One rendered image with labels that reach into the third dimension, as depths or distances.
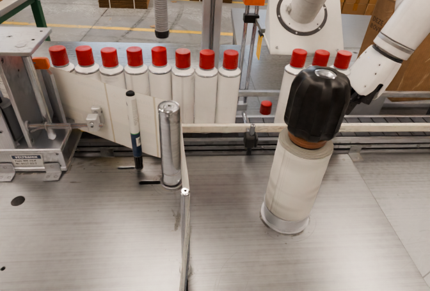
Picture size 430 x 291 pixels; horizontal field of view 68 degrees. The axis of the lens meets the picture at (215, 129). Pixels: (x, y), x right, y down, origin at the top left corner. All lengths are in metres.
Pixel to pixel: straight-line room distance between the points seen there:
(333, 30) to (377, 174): 0.79
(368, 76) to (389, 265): 0.40
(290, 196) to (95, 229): 0.34
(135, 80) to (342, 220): 0.51
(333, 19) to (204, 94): 0.92
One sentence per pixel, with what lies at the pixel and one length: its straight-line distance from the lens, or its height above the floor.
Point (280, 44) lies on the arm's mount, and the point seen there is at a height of 0.86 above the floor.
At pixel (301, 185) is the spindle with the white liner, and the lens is 0.53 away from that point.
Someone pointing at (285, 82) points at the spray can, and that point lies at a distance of 0.78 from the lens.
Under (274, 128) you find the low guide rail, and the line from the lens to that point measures 0.79.
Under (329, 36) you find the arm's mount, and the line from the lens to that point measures 1.49.
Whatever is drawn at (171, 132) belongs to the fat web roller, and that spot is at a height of 1.02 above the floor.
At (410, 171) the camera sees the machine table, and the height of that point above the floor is 0.83.
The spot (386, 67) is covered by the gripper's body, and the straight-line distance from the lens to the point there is 0.81.
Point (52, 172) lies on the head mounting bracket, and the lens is 0.74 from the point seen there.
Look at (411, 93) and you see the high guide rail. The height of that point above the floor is 0.96.
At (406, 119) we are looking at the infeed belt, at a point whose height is 0.88.
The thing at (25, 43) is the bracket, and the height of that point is 1.14.
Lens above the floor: 1.37
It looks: 37 degrees down
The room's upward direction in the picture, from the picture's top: 4 degrees clockwise
